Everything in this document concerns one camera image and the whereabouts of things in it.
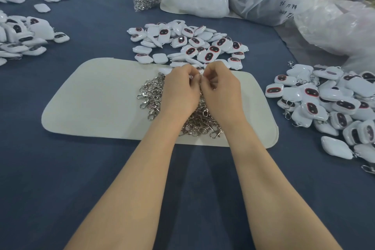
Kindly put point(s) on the person's left hand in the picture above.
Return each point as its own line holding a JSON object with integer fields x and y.
{"x": 180, "y": 93}

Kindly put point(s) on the person's right hand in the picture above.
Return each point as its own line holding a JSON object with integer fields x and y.
{"x": 224, "y": 94}

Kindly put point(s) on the person's left forearm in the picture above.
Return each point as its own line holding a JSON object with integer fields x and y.
{"x": 132, "y": 191}

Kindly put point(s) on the person's right forearm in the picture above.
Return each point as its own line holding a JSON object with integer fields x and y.
{"x": 275, "y": 191}

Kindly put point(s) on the cream felt work mat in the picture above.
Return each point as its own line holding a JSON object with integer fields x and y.
{"x": 91, "y": 101}

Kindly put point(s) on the crumpled clear plastic bag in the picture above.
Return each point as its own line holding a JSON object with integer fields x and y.
{"x": 343, "y": 24}

